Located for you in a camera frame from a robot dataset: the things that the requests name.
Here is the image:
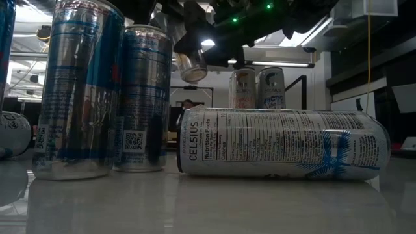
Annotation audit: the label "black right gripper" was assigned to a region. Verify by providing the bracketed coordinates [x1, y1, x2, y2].
[173, 0, 287, 70]

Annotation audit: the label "white slim beverage can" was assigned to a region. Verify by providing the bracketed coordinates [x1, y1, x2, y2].
[152, 11, 209, 84]

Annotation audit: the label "white Celsius can pineapple print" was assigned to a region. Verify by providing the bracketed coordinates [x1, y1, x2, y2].
[228, 66, 257, 110]

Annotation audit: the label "silver blue Red Bull can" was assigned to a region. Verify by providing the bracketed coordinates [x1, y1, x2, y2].
[0, 0, 17, 108]
[31, 0, 126, 181]
[112, 25, 174, 173]

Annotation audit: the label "white Celsius can blue band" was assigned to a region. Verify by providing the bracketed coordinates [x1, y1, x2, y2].
[257, 66, 287, 110]

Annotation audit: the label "person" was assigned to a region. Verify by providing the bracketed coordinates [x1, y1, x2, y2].
[177, 99, 196, 129]

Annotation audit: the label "white tube light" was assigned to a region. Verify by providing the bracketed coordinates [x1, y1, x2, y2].
[227, 59, 315, 69]

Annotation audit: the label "white Celsius can palm print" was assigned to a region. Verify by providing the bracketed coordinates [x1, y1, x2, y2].
[176, 106, 392, 181]

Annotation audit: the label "grey metal rack beams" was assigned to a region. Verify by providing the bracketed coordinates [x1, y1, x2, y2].
[6, 6, 53, 102]

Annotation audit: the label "white ceiling box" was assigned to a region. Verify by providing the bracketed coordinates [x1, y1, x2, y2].
[331, 0, 399, 20]

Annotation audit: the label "tall silver Red Bull can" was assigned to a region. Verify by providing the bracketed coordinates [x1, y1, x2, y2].
[0, 110, 33, 160]

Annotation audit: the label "white paper sheet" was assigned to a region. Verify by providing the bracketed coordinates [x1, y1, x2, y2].
[391, 83, 416, 114]

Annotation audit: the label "small white box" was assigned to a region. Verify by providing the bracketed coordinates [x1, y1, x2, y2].
[400, 136, 416, 151]

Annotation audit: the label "black yellow cable reel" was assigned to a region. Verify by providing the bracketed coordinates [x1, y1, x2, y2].
[35, 25, 53, 42]

